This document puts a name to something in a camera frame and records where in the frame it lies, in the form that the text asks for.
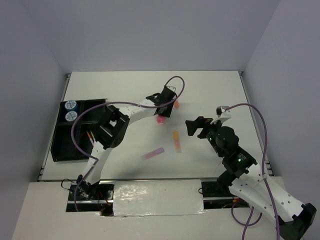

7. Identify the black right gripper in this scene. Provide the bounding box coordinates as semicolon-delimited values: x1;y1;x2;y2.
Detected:
185;115;225;157

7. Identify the pink marker tube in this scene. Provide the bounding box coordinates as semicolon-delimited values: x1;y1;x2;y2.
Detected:
156;115;166;125

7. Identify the purple highlighter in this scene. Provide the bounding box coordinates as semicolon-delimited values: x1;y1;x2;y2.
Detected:
141;147;165;160

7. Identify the thin orange pen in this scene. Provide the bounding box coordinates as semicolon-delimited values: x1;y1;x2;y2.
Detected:
86;131;94;146

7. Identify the blue round tape container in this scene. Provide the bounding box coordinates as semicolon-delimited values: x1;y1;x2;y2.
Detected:
64;100;79;112
64;111;78;123

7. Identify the thin yellow pen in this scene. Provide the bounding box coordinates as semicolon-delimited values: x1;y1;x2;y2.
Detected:
90;131;96;145

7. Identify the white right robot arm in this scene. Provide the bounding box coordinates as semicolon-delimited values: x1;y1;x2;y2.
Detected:
185;116;317;240

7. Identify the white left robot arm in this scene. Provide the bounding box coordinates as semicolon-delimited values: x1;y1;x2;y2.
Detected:
75;86;179;200

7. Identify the orange capped highlighter far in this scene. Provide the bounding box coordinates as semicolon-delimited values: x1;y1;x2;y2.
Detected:
173;100;180;108

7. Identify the yellow orange highlighter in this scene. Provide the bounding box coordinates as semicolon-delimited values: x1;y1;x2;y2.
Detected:
173;131;181;153

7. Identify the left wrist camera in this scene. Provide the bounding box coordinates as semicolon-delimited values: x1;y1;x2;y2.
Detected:
167;86;177;92

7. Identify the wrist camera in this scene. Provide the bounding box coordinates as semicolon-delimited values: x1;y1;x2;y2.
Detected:
210;106;231;125
167;86;177;92

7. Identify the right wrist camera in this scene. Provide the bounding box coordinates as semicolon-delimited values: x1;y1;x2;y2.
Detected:
210;106;231;125

